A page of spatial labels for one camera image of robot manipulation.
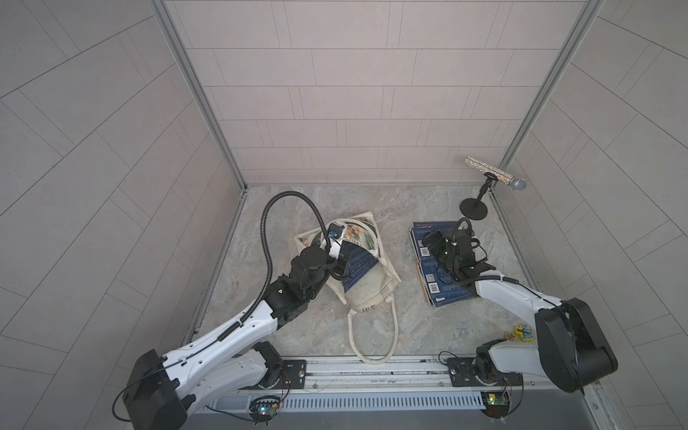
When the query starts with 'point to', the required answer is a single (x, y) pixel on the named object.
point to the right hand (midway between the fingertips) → (426, 240)
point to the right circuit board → (496, 403)
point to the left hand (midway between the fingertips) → (350, 236)
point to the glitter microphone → (517, 184)
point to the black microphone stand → (475, 209)
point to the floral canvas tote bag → (365, 277)
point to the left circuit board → (263, 409)
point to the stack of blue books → (358, 262)
